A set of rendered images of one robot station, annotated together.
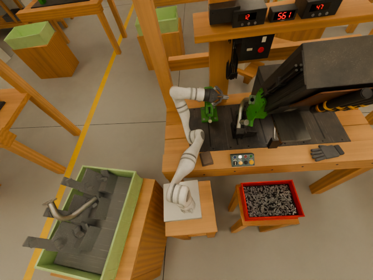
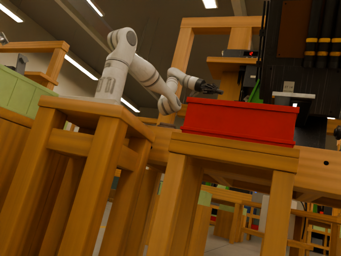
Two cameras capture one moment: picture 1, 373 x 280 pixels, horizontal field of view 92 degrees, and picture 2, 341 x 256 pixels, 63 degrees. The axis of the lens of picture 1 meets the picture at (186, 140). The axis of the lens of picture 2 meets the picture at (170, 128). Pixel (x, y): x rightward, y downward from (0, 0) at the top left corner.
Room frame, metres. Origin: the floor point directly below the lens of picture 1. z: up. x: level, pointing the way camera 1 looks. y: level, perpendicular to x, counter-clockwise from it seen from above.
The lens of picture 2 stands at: (-0.69, -0.38, 0.62)
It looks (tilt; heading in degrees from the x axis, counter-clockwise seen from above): 14 degrees up; 12
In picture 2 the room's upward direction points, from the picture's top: 13 degrees clockwise
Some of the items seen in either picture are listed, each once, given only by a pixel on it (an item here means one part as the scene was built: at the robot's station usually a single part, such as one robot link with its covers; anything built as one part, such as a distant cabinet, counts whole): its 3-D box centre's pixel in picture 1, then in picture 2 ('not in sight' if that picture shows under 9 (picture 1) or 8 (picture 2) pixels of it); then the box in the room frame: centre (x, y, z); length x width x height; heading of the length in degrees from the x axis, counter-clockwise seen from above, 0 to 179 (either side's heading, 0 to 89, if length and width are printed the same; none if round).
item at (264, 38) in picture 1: (253, 41); (259, 80); (0.94, -0.51, 1.42); 0.17 x 0.12 x 0.15; 80
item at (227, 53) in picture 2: (223, 12); (234, 56); (0.98, -0.33, 1.59); 0.15 x 0.07 x 0.07; 80
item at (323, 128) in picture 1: (260, 123); not in sight; (0.71, -0.58, 0.89); 1.10 x 0.42 x 0.02; 80
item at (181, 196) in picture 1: (181, 196); (121, 49); (0.25, 0.09, 1.14); 0.09 x 0.09 x 0.17; 65
